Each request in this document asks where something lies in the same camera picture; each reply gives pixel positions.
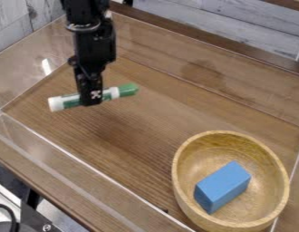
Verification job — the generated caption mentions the green and white marker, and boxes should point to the green and white marker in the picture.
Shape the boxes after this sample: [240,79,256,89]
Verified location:
[48,83,139,112]

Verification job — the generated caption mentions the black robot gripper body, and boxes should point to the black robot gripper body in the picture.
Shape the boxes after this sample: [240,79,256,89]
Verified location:
[60,0,116,76]

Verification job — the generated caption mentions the black metal bracket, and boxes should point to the black metal bracket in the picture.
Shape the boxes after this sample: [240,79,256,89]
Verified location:
[19,202,63,232]

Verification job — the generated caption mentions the brown wooden bowl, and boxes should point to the brown wooden bowl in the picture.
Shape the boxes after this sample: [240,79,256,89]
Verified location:
[172,130,291,232]

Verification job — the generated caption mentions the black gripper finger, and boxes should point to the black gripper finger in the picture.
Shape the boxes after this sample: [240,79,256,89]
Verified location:
[73,67,105,106]

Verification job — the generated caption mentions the clear acrylic tray walls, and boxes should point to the clear acrylic tray walls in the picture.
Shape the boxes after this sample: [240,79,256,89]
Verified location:
[0,12,299,232]

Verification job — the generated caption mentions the blue rectangular block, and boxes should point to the blue rectangular block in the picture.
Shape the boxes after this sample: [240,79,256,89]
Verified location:
[194,161,252,214]

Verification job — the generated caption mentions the black cable bottom left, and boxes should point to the black cable bottom left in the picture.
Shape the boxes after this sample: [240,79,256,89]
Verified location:
[0,202,20,232]

